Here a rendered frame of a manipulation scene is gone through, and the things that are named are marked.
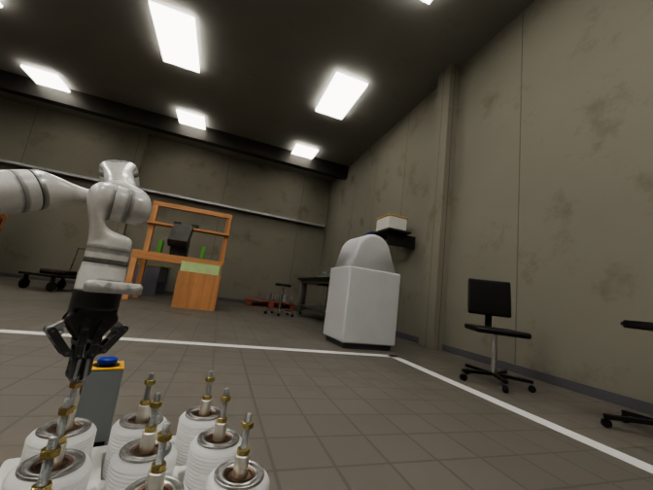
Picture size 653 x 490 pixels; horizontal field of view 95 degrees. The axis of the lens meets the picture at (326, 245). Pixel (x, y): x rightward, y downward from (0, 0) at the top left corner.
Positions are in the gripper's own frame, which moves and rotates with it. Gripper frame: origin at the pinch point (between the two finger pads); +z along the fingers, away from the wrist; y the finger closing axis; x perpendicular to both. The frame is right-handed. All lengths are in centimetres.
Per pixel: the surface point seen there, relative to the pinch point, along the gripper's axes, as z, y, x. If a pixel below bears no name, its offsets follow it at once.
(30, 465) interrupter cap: 9.8, 6.7, 9.7
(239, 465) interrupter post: 8.1, -11.6, 31.7
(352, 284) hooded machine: -33, -268, -86
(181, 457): 16.8, -17.1, 10.6
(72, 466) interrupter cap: 9.8, 3.1, 13.5
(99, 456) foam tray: 17.2, -7.1, -0.4
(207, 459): 11.2, -13.1, 22.7
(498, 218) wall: -134, -372, 45
